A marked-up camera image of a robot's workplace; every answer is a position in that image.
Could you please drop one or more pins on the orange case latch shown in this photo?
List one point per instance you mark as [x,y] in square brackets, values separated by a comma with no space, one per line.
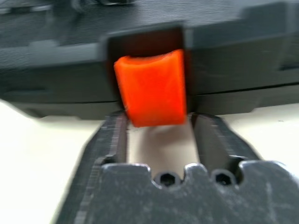
[151,93]

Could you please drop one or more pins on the black plastic tool case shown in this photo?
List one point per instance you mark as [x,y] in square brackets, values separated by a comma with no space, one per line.
[58,70]

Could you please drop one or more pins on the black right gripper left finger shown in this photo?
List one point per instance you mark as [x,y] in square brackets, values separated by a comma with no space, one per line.
[102,144]

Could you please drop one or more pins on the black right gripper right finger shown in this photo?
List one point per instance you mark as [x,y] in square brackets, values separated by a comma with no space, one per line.
[217,140]

